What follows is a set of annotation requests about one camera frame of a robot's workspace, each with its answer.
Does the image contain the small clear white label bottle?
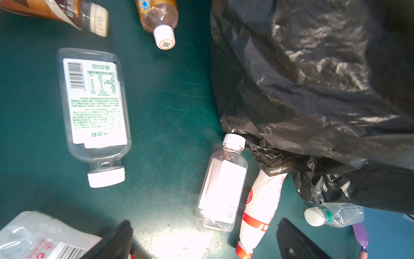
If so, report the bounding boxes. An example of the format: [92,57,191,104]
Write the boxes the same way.
[57,48,132,188]

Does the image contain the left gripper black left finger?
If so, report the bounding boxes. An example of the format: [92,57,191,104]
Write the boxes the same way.
[81,220,133,259]

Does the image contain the purple spatula pink handle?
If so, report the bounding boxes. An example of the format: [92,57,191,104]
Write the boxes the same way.
[353,223,369,259]

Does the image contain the clear bottle red cap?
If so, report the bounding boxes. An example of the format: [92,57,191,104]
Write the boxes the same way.
[1,211,101,259]

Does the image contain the clear flat white label bottle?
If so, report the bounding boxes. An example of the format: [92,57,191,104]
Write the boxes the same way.
[195,133,248,233]

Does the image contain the white red label bottle upright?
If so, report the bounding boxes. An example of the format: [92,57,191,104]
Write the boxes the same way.
[236,170,287,259]

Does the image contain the black bin bag bin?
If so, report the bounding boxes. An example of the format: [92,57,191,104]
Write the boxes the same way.
[211,1,414,214]

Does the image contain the clear bottle green band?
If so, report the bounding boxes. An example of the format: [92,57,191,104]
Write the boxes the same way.
[304,203,364,228]

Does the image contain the brown label bottle lying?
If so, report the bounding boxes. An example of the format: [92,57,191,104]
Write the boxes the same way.
[1,0,109,37]

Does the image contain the brown tea bottle back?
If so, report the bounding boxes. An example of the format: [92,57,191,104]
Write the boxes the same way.
[135,0,179,50]

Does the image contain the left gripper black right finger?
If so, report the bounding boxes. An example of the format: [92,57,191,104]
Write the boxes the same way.
[276,218,331,259]

